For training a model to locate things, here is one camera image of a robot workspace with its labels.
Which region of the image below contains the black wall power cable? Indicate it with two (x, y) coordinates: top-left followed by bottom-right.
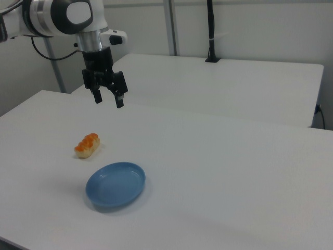
(314, 104), (326, 130)

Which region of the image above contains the blue oval plate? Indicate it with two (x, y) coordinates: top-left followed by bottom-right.
(85, 161), (147, 209)

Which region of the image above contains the grey metal frame post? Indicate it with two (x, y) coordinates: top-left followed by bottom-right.
(44, 36), (67, 93)

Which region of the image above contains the orange-topped bread roll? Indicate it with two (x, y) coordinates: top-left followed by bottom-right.
(74, 133), (101, 159)

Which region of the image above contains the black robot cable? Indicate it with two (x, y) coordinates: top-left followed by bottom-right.
(31, 36), (81, 61)

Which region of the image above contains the black camera pole with base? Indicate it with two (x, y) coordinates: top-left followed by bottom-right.
(204, 0), (221, 64)

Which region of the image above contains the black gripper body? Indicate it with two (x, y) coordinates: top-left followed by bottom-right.
(81, 46), (129, 96)

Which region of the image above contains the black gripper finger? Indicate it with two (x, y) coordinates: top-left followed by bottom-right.
(92, 87), (103, 104)
(113, 91), (125, 109)

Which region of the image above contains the grey aluminium wall profile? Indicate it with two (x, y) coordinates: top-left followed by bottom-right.
(163, 0), (181, 56)

